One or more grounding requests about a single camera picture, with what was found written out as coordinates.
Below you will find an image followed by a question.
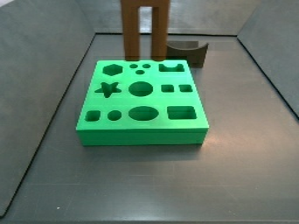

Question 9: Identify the brown two-pronged peg object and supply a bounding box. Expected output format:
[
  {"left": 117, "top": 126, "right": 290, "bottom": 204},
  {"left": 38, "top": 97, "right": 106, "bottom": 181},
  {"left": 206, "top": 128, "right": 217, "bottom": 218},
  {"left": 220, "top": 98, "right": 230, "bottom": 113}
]
[{"left": 120, "top": 0, "right": 170, "bottom": 61}]

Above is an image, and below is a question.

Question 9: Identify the green shape sorter block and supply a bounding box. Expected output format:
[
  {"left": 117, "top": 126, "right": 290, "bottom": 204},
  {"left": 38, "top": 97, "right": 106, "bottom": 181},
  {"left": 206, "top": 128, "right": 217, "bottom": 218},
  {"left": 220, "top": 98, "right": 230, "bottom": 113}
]
[{"left": 75, "top": 60, "right": 209, "bottom": 146}]

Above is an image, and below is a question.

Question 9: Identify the dark grey curved block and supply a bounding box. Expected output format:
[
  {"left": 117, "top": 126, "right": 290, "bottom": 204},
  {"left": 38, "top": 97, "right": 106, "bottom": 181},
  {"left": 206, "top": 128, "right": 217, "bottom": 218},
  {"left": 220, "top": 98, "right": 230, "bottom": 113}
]
[{"left": 166, "top": 41, "right": 209, "bottom": 68}]

